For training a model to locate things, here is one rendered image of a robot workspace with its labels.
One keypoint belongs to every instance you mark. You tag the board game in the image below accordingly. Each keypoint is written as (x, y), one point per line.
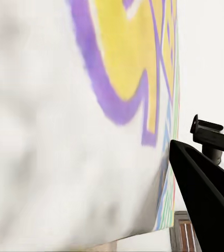
(89, 102)

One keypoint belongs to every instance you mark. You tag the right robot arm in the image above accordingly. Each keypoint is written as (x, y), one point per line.
(211, 136)

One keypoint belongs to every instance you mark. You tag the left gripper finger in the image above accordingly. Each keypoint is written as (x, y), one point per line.
(201, 182)

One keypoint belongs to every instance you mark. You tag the fixed window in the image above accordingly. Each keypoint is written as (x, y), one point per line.
(183, 233)

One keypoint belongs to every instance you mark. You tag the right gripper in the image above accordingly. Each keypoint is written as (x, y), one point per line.
(212, 142)

